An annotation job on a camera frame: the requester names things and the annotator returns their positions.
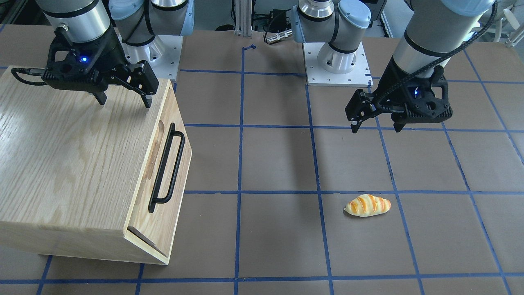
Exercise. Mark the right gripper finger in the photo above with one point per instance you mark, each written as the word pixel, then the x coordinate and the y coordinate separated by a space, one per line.
pixel 101 97
pixel 139 78

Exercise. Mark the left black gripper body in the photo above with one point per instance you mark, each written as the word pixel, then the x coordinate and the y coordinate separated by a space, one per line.
pixel 389 80

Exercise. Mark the toy bread loaf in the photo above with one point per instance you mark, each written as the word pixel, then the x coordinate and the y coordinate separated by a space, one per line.
pixel 367 205

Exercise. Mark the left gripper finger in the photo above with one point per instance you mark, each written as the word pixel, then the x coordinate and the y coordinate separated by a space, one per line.
pixel 360 108
pixel 398 125

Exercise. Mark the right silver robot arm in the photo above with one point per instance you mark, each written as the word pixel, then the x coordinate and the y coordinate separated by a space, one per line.
pixel 83 20

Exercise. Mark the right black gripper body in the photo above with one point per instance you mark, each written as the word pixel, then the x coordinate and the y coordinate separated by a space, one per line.
pixel 109 56

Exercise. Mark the wooden drawer cabinet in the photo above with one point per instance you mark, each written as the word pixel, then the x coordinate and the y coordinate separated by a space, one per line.
pixel 71 170

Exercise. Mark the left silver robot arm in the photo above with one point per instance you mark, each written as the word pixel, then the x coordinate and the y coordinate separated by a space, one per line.
pixel 438 30

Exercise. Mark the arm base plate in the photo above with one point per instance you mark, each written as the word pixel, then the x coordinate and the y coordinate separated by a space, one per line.
pixel 163 55
pixel 326 67

